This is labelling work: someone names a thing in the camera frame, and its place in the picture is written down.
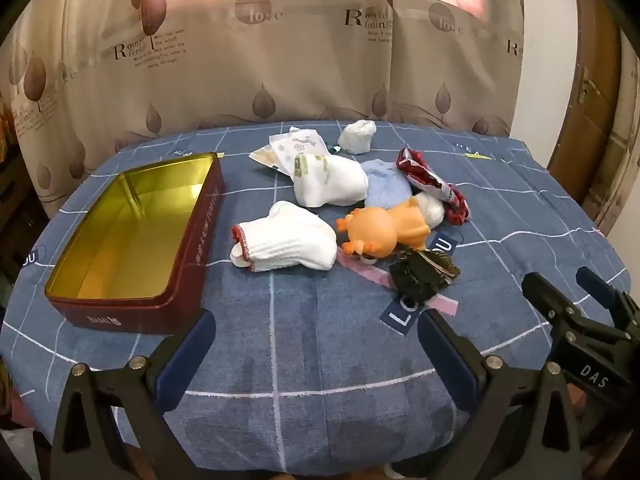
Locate black dark cloth bundle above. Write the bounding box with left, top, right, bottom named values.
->
left=389, top=248, right=461, bottom=303

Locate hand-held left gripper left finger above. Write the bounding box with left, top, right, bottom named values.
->
left=50, top=308, right=217, bottom=480

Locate light blue cloth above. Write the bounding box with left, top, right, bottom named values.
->
left=361, top=159, right=413, bottom=209

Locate floral printed white packet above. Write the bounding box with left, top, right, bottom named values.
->
left=269, top=128, right=322, bottom=176

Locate white sock with red trim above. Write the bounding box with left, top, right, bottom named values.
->
left=230, top=200, right=337, bottom=273

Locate blue checked tablecloth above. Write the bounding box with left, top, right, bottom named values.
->
left=0, top=121, right=631, bottom=466

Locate orange rubber toy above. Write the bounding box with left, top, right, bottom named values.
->
left=336, top=197, right=431, bottom=261

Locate wooden door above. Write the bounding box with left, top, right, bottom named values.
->
left=547, top=0, right=640, bottom=236

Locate small white sock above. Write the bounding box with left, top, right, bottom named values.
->
left=338, top=120, right=377, bottom=155

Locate white balled sock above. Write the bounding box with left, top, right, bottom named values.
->
left=415, top=192, right=446, bottom=227

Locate white sock with green print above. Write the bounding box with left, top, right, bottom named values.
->
left=292, top=152, right=370, bottom=208

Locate metal door handle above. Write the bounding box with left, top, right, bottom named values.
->
left=580, top=66, right=602, bottom=107

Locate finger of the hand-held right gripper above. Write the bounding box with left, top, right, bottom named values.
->
left=521, top=271, right=640, bottom=347
left=576, top=266, right=640, bottom=331

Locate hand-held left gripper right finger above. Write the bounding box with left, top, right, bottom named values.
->
left=417, top=308, right=583, bottom=480

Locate beige leaf print curtain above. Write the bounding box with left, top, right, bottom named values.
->
left=0, top=0, right=526, bottom=218

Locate green printed white packet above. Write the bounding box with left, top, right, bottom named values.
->
left=248, top=145, right=296, bottom=179

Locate dark red tin box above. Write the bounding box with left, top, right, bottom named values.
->
left=44, top=152, right=224, bottom=336

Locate red and white garment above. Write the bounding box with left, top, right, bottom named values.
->
left=396, top=147, right=471, bottom=225

